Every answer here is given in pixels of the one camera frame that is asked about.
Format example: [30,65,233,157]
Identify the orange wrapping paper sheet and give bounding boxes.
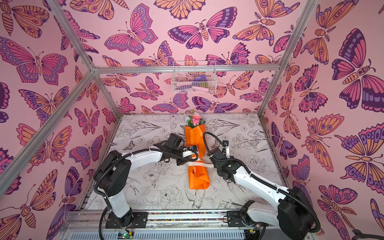
[183,123,211,190]

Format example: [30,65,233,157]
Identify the white fake flower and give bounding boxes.
[185,116,194,128]

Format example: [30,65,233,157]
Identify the pink fake rose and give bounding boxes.
[190,112,206,128]

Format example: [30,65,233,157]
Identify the white ribbon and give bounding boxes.
[187,161,214,168]

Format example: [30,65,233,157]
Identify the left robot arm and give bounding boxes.
[93,134,199,220]

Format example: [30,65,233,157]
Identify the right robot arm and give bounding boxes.
[207,148,321,240]

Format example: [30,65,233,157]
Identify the green circuit board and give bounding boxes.
[117,231,134,240]

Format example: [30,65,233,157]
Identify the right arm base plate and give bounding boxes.
[225,210,269,228]

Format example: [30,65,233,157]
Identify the white wire basket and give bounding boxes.
[170,61,218,94]

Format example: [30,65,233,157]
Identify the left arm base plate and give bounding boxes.
[105,212,149,229]

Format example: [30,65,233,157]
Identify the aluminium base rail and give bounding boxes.
[62,208,316,240]

